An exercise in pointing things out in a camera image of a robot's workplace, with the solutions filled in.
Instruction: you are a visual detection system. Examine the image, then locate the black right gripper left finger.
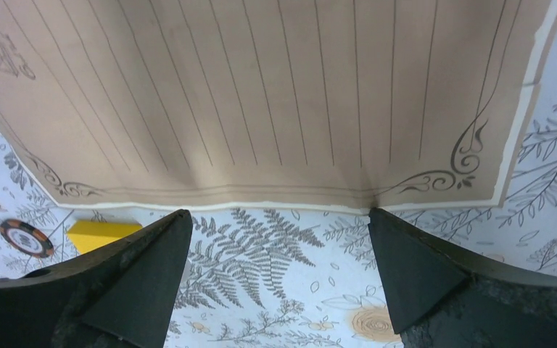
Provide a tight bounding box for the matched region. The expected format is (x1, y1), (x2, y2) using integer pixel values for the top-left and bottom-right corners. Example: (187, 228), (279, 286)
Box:
(0, 210), (193, 347)

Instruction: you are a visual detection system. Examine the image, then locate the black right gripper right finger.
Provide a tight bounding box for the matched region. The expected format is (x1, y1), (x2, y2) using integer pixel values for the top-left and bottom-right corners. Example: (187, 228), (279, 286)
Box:
(368, 208), (557, 347)

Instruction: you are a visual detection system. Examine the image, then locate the tan lined letter paper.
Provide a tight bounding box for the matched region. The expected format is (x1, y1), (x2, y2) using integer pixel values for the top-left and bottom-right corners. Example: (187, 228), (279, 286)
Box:
(0, 1), (557, 211)

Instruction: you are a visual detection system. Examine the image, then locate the yellow rectangular block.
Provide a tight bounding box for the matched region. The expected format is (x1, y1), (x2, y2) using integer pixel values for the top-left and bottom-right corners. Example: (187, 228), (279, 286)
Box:
(67, 220), (142, 254)

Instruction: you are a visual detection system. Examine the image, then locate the floral patterned table mat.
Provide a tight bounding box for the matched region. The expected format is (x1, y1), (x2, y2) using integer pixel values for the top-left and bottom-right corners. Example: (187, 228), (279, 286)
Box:
(0, 33), (557, 347)

